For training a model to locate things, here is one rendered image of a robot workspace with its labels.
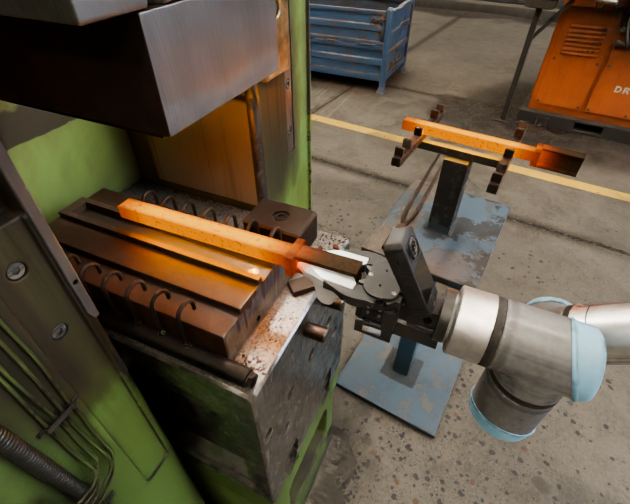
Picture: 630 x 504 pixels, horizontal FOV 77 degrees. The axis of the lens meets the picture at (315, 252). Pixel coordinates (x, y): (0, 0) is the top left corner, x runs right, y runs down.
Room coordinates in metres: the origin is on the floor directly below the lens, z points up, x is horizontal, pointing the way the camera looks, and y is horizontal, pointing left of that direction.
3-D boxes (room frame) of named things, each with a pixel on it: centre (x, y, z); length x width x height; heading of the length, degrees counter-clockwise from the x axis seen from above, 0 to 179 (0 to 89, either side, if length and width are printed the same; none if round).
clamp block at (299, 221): (0.60, 0.07, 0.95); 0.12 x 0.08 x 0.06; 66
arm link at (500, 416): (0.28, -0.28, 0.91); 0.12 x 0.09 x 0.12; 139
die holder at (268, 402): (0.55, 0.26, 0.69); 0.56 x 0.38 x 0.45; 66
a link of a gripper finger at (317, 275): (0.37, -0.01, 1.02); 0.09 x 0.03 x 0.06; 68
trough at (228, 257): (0.52, 0.27, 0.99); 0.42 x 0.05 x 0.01; 66
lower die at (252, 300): (0.50, 0.28, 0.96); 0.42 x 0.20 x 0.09; 66
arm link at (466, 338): (0.32, -0.19, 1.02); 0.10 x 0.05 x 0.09; 155
